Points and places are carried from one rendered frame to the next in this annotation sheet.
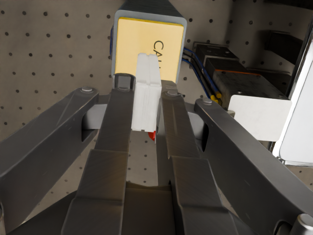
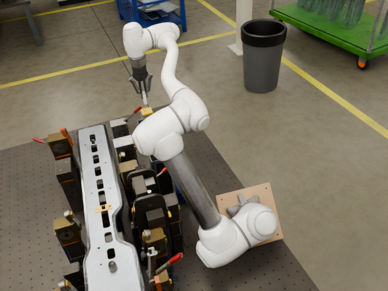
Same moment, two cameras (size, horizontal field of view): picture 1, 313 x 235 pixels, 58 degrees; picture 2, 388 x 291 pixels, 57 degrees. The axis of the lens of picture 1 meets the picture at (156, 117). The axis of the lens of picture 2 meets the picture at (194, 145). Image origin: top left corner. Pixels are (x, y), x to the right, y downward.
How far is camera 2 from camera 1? 1.88 m
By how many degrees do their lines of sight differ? 28
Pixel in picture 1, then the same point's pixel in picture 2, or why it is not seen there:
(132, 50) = (149, 110)
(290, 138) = (101, 129)
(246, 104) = (121, 123)
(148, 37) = (147, 112)
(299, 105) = (104, 134)
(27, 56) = (193, 144)
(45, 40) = (188, 150)
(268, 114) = (115, 123)
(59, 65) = not seen: hidden behind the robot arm
